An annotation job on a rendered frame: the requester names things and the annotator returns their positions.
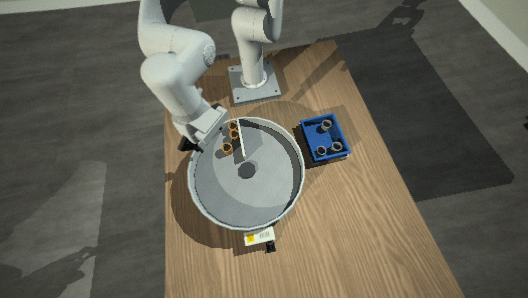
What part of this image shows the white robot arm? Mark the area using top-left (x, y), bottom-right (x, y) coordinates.
top-left (138, 0), bottom-right (283, 144)

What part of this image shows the blue square tray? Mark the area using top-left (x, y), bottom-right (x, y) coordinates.
top-left (300, 113), bottom-right (351, 163)

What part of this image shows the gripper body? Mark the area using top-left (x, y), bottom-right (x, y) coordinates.
top-left (171, 98), bottom-right (212, 144)

